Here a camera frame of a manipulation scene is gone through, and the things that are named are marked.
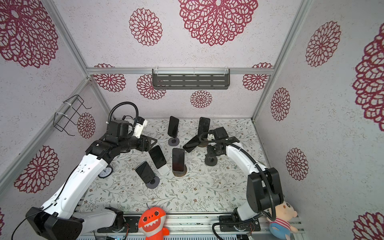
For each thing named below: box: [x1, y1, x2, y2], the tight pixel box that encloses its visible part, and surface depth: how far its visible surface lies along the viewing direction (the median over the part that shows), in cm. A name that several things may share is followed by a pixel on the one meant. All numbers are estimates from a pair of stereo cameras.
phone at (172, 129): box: [167, 116, 179, 138], surface depth 100 cm
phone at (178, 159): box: [172, 148, 185, 172], surface depth 87 cm
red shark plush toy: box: [138, 207, 170, 240], surface depth 69 cm
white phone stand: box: [158, 164, 170, 176], surface depth 94 cm
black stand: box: [204, 154, 218, 167], surface depth 96 cm
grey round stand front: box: [145, 176, 160, 189], surface depth 89 cm
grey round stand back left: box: [168, 137, 180, 147], surface depth 108 cm
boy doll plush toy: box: [266, 201, 299, 240], surface depth 69 cm
